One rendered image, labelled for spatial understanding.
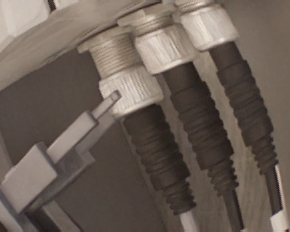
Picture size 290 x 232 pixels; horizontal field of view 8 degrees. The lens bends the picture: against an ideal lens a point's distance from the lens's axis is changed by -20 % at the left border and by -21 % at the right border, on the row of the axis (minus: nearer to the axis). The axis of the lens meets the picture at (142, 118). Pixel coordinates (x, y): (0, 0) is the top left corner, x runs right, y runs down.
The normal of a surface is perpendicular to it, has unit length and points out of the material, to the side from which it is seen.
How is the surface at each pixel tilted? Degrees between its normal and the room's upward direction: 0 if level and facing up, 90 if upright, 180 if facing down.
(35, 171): 62
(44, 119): 44
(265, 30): 90
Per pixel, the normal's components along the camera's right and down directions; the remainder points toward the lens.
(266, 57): -0.84, 0.38
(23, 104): 0.33, -0.18
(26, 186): -0.44, 0.18
